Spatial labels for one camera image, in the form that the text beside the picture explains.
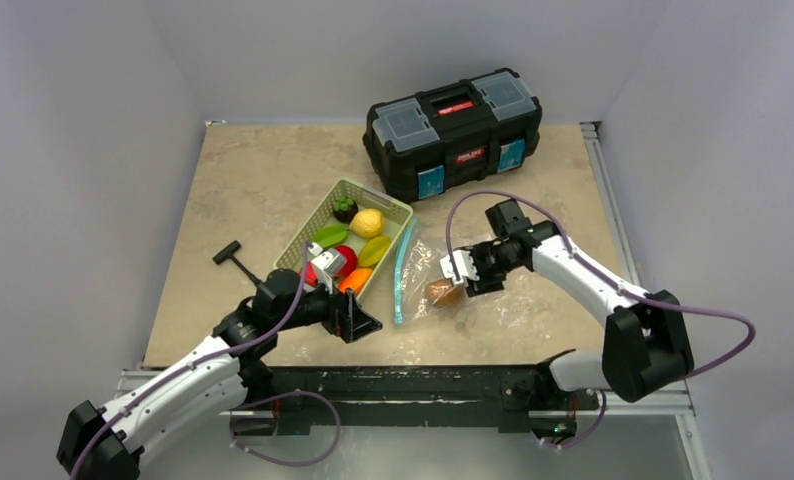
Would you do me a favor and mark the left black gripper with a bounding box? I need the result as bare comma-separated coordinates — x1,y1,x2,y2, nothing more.
273,269,380,341

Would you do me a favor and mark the red yellow fake peach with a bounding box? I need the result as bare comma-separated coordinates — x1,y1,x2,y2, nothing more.
338,268,374,296

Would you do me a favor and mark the brown fake potato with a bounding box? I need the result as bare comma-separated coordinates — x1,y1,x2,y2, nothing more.
424,278,466,308

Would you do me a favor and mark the red fake apple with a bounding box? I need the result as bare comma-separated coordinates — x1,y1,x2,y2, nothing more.
335,245,358,278

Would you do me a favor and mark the clear zip bag blue seal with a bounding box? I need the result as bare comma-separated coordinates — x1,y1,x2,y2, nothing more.
393,216,476,327

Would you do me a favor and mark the yellow fake fruit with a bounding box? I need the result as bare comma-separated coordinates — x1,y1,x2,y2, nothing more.
357,235,392,268

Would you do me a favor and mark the green fake fruit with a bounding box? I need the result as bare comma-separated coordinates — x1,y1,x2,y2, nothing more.
310,224,349,250

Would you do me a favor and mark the yellow fake lemon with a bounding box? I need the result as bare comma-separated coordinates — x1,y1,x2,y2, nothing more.
349,208,385,239

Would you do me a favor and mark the red fake strawberry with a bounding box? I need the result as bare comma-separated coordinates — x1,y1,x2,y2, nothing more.
300,262,318,288

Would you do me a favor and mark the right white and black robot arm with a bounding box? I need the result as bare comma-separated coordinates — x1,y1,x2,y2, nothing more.
441,200,695,407

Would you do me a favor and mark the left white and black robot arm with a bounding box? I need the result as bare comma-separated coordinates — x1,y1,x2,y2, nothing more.
56,269,383,479

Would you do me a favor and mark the dark purple fake mangosteen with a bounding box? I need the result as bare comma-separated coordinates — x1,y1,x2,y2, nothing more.
332,195,359,224

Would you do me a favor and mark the light green perforated plastic basket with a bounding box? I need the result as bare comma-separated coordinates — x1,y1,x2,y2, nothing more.
274,178,413,300

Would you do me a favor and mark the black toolbox with clear lids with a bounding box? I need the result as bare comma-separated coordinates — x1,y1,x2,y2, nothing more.
362,68,543,204

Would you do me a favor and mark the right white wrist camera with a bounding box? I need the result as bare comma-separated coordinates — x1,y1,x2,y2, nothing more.
439,249,480,286

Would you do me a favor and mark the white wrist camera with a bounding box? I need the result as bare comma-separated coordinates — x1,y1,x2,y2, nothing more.
307,243,345,292
439,249,480,286

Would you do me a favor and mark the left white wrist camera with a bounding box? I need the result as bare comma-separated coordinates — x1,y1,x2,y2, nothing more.
307,243,345,292

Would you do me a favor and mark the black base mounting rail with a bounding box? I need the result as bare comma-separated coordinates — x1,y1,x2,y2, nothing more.
230,364,600,440

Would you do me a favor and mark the black T-handle tool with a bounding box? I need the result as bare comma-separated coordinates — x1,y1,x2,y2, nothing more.
212,240,261,287

